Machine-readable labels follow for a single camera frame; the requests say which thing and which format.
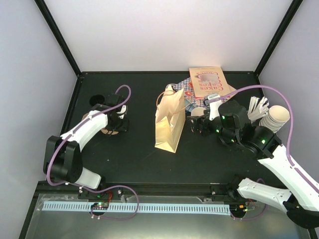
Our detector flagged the light blue cable duct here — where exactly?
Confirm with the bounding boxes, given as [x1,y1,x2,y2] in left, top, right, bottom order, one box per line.
[42,201,231,216]

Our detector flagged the blue checkered paper bag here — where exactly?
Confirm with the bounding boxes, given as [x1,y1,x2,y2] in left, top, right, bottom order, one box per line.
[171,76,225,110]

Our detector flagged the white stirrer packets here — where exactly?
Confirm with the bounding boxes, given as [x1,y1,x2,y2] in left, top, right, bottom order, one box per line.
[247,97,269,122]

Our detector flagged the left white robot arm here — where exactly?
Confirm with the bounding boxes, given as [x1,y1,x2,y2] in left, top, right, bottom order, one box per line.
[43,94,129,199]

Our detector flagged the kraft paper bag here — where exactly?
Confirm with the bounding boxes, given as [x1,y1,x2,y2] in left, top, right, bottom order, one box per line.
[155,86,186,153]

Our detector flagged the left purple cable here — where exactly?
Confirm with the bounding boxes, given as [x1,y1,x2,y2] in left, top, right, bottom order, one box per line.
[46,84,132,187]

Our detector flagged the brown pulp cup carrier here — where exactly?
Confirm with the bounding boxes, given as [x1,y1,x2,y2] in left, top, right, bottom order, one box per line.
[82,113,119,135]

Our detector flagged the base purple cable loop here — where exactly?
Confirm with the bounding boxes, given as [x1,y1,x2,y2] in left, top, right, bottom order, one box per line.
[82,184,140,221]

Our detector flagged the small circuit board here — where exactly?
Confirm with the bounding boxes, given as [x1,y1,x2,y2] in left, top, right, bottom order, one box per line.
[91,202,109,210]

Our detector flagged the pink cakes paper bag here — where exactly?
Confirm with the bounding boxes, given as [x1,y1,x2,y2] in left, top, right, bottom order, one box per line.
[189,66,236,99]

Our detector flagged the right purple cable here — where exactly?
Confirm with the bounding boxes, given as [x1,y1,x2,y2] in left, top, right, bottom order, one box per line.
[209,84,319,195]

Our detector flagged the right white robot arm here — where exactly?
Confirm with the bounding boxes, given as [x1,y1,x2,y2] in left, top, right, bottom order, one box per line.
[187,101,319,229]

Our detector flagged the light blue paper bag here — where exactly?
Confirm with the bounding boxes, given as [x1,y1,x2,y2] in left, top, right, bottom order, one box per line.
[185,103,195,113]

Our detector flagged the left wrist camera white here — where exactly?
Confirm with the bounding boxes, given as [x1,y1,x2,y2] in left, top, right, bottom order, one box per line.
[117,105,128,119]

